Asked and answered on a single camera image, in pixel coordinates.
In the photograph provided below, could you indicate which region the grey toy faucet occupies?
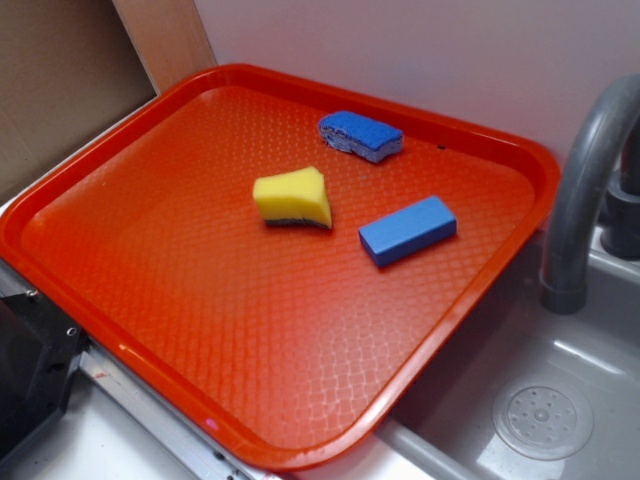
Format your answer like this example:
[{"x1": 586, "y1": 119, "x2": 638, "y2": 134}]
[{"x1": 539, "y1": 73, "x2": 639, "y2": 314}]

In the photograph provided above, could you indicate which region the wooden board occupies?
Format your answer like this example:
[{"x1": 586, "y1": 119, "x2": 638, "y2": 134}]
[{"x1": 113, "y1": 0, "x2": 217, "y2": 94}]

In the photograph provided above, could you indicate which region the yellow sponge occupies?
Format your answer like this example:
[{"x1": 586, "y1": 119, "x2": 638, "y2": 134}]
[{"x1": 252, "y1": 166, "x2": 333, "y2": 229}]

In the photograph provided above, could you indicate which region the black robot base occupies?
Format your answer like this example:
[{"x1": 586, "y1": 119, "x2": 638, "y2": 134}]
[{"x1": 1, "y1": 293, "x2": 86, "y2": 467}]

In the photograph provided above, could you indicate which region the blue rectangular block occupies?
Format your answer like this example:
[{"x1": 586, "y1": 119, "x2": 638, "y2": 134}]
[{"x1": 358, "y1": 196, "x2": 457, "y2": 267}]

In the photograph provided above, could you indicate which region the orange plastic tray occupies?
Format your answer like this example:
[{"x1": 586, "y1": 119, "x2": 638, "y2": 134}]
[{"x1": 1, "y1": 65, "x2": 560, "y2": 472}]

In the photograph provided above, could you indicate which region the blue sponge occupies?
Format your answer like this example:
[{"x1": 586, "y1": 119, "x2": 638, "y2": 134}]
[{"x1": 318, "y1": 111, "x2": 404, "y2": 164}]

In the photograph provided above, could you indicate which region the grey plastic sink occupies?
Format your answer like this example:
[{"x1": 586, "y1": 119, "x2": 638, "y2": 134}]
[{"x1": 378, "y1": 237, "x2": 639, "y2": 479}]

